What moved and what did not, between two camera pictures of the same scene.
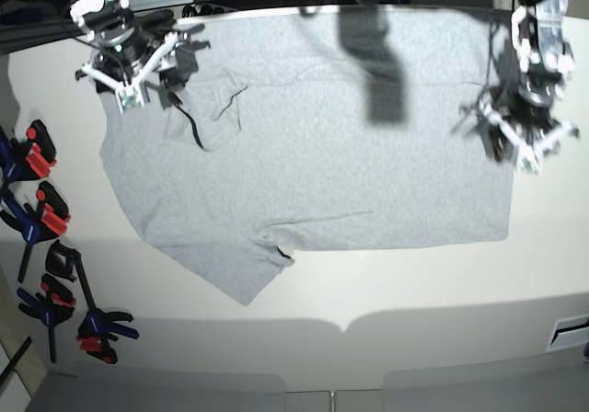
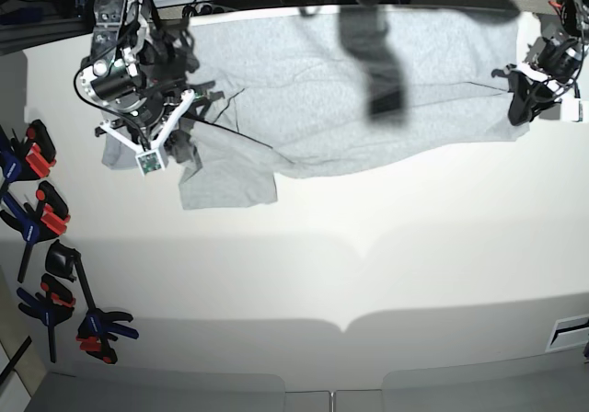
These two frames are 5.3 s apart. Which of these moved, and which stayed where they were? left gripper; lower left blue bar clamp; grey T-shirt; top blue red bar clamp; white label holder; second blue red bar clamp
Moved: left gripper; grey T-shirt
Stayed: lower left blue bar clamp; white label holder; top blue red bar clamp; second blue red bar clamp
